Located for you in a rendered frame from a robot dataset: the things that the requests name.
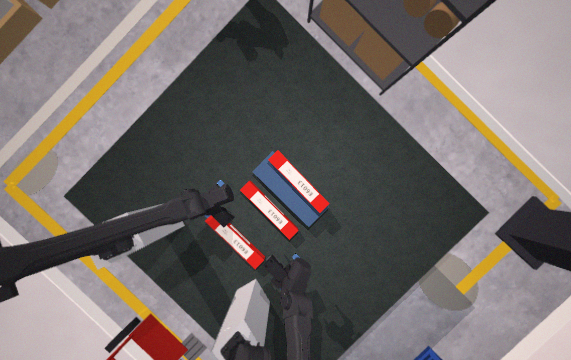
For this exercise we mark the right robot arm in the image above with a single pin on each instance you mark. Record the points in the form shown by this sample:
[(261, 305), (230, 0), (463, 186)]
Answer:
[(298, 315)]

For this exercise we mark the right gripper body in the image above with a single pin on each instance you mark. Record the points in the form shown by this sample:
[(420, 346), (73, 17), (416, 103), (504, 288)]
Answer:
[(273, 280)]

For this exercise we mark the red box with white label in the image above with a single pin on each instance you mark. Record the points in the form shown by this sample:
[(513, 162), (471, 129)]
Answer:
[(238, 242), (269, 209), (298, 181)]

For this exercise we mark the blue rectangular platform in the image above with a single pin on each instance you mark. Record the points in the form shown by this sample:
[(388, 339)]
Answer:
[(286, 192)]

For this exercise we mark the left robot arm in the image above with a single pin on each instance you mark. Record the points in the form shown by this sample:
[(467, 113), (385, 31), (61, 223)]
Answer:
[(19, 261)]

